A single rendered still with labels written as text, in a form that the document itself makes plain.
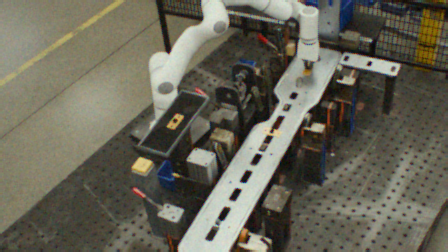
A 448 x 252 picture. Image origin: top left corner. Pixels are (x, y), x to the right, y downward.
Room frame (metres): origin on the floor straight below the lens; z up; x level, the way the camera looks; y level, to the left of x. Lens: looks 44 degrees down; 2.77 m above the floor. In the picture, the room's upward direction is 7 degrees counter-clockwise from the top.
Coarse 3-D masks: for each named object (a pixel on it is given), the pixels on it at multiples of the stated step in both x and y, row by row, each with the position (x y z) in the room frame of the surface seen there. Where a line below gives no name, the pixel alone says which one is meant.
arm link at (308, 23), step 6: (300, 12) 2.17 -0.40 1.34; (306, 12) 2.16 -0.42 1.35; (312, 12) 2.15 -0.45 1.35; (300, 18) 2.17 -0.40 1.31; (306, 18) 2.14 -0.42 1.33; (312, 18) 2.13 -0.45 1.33; (318, 18) 2.16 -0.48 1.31; (300, 24) 2.17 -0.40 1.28; (306, 24) 2.14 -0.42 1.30; (312, 24) 2.13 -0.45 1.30; (300, 30) 2.17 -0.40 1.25; (306, 30) 2.14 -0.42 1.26; (312, 30) 2.13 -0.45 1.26; (300, 36) 2.16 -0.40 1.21; (306, 36) 2.14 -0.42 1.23; (312, 36) 2.13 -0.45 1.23
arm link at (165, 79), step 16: (208, 16) 2.06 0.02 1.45; (224, 16) 2.04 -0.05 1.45; (192, 32) 2.08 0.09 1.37; (208, 32) 2.02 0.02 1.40; (224, 32) 2.03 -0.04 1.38; (176, 48) 2.08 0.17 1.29; (192, 48) 2.06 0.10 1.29; (176, 64) 2.04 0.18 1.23; (160, 80) 2.00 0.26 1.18; (176, 80) 2.02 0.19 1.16
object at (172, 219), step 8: (168, 208) 1.38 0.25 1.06; (176, 208) 1.37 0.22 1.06; (160, 216) 1.34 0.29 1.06; (168, 216) 1.34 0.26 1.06; (176, 216) 1.33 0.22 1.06; (184, 216) 1.35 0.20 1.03; (160, 224) 1.35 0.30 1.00; (168, 224) 1.32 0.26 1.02; (176, 224) 1.31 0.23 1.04; (184, 224) 1.34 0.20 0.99; (168, 232) 1.33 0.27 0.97; (176, 232) 1.31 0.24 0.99; (184, 232) 1.33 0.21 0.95; (168, 240) 1.34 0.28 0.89; (176, 240) 1.32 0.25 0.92; (176, 248) 1.33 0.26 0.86
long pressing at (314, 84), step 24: (288, 72) 2.17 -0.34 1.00; (312, 72) 2.15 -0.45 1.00; (288, 96) 2.00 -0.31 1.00; (312, 96) 1.98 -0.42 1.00; (288, 120) 1.84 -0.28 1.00; (288, 144) 1.70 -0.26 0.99; (240, 168) 1.59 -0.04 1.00; (264, 168) 1.57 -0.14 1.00; (216, 192) 1.47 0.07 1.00; (216, 216) 1.35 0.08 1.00; (240, 216) 1.34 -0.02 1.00; (192, 240) 1.26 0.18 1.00; (216, 240) 1.24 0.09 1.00
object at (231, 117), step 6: (222, 108) 1.89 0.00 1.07; (216, 114) 1.85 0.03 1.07; (222, 114) 1.85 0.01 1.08; (228, 114) 1.84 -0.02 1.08; (234, 114) 1.84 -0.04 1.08; (228, 120) 1.81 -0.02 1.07; (234, 120) 1.82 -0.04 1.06; (228, 126) 1.81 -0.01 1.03; (234, 126) 1.81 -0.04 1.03; (234, 132) 1.81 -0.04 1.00; (234, 138) 1.83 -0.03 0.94
